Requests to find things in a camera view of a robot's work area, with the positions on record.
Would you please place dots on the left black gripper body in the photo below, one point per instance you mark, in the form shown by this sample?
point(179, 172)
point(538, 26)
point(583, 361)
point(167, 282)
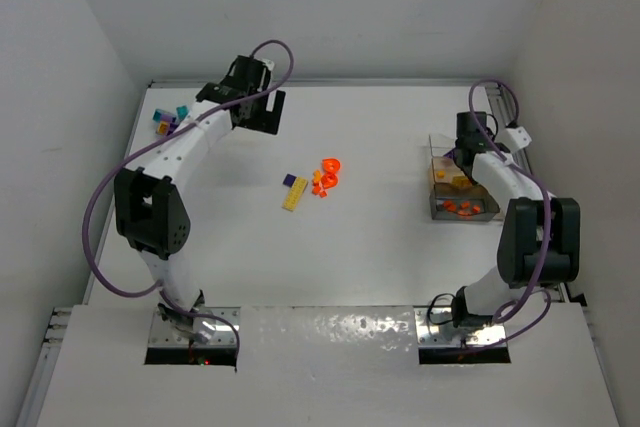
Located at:
point(265, 112)

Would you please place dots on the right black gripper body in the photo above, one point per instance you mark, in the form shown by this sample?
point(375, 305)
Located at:
point(463, 161)

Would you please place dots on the yellow duplo brick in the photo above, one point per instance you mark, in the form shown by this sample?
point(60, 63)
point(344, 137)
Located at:
point(461, 182)

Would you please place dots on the dark purple plate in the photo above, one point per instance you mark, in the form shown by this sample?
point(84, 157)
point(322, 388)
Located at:
point(289, 180)

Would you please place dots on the large orange round lego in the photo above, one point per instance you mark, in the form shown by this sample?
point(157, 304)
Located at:
point(331, 165)

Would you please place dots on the pale yellow plate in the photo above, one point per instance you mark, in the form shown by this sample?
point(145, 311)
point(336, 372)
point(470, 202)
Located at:
point(295, 193)

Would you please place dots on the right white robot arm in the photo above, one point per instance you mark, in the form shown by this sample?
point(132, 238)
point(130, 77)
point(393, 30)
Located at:
point(539, 244)

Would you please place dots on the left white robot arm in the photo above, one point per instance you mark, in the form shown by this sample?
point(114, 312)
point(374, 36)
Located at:
point(150, 212)

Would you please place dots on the pile of small orange legos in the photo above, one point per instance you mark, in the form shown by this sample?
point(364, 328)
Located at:
point(320, 182)

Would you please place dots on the clear plastic container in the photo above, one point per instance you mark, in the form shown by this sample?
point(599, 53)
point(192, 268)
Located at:
point(497, 188)

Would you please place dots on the teal duplo brick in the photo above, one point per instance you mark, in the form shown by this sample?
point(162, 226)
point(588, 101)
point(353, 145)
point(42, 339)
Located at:
point(182, 112)

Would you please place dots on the hollow purple duplo brick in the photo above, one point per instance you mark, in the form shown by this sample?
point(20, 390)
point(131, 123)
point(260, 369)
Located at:
point(166, 128)

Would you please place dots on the light blue duplo brick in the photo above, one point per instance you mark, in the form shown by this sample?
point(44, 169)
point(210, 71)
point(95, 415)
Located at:
point(161, 115)

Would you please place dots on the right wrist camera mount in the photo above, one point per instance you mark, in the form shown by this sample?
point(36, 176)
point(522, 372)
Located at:
point(516, 138)

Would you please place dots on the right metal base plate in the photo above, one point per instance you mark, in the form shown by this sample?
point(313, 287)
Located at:
point(438, 332)

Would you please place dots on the metal base plate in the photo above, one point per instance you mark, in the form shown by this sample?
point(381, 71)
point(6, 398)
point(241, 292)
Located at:
point(171, 330)
point(438, 332)

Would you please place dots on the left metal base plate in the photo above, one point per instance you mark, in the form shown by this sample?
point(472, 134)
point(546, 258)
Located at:
point(171, 330)

